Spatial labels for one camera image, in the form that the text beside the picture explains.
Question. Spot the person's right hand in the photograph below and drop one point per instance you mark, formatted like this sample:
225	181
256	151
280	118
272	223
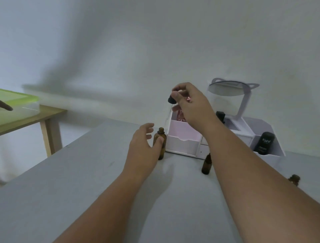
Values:
197	110

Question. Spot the person's left hand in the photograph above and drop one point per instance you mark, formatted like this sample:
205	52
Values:
140	152

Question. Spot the person's right fingers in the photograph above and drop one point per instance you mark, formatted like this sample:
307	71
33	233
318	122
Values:
180	88

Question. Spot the person's left thumb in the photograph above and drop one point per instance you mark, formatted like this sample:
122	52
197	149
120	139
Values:
159	144

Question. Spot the tall amber glass bottle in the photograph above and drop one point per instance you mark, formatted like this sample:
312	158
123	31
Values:
161	132

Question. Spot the black bottle cap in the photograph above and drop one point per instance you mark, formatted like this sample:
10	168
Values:
171	100

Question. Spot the person's right forearm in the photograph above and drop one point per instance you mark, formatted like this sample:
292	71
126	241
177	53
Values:
255	185

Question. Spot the person's left forearm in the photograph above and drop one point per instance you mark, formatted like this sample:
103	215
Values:
107	210

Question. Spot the white cosmetic organizer box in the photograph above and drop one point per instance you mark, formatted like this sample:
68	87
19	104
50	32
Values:
183	137

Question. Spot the pink packet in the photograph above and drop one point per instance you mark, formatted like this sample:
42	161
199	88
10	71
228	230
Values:
180	116

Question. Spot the small black container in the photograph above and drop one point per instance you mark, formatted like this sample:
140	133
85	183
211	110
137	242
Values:
220	117

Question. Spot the white round mirror stand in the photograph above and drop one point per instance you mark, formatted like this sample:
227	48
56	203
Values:
231	87

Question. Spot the small amber glass bottle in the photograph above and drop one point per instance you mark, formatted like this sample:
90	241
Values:
294	180
206	165

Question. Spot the black cosmetic tube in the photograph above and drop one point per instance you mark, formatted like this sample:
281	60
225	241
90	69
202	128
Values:
264	143

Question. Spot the light wooden table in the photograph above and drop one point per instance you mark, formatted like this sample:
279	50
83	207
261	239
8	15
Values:
48	125

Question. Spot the clear container with green lid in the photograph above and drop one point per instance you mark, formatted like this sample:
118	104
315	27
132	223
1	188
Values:
20	104

